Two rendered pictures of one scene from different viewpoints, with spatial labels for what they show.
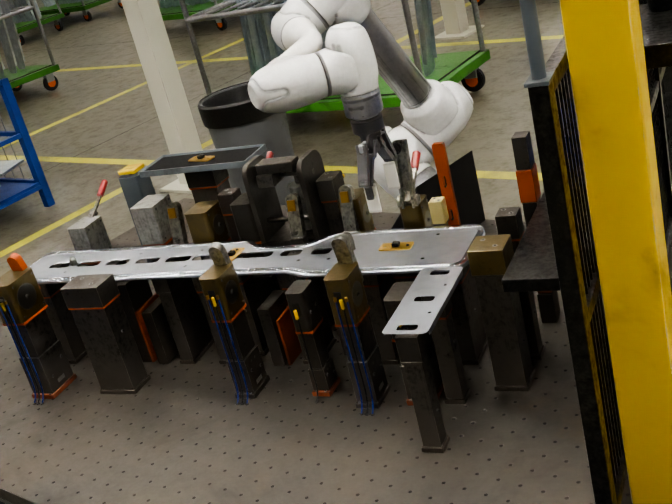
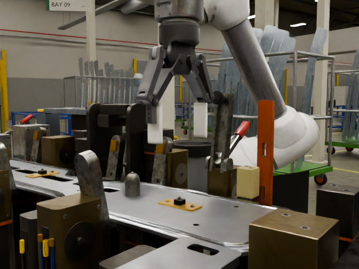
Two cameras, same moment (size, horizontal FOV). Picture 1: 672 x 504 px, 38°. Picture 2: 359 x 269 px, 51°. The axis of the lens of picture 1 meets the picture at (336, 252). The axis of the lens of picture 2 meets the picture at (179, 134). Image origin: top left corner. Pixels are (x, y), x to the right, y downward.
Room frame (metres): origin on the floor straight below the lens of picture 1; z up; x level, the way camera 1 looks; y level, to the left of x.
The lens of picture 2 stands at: (1.47, -0.27, 1.20)
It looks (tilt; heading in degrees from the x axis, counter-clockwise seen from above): 5 degrees down; 10
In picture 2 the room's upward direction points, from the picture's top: straight up
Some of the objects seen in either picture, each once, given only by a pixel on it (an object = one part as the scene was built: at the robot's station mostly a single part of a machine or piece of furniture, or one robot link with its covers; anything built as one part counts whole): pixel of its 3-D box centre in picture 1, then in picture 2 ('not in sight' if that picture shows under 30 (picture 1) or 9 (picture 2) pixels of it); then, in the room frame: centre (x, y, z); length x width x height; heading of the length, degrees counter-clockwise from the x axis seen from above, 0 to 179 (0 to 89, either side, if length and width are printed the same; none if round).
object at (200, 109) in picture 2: (391, 175); (200, 120); (2.22, -0.18, 1.16); 0.03 x 0.01 x 0.07; 62
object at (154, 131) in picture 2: (372, 198); (155, 123); (2.10, -0.11, 1.16); 0.03 x 0.01 x 0.07; 62
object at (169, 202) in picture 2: (395, 244); (179, 202); (2.16, -0.15, 1.01); 0.08 x 0.04 x 0.01; 62
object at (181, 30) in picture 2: (369, 133); (179, 49); (2.16, -0.14, 1.29); 0.08 x 0.07 x 0.09; 152
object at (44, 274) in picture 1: (224, 258); (36, 175); (2.38, 0.29, 1.00); 1.38 x 0.22 x 0.02; 62
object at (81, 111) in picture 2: (202, 160); (87, 111); (2.78, 0.31, 1.16); 0.37 x 0.14 x 0.02; 62
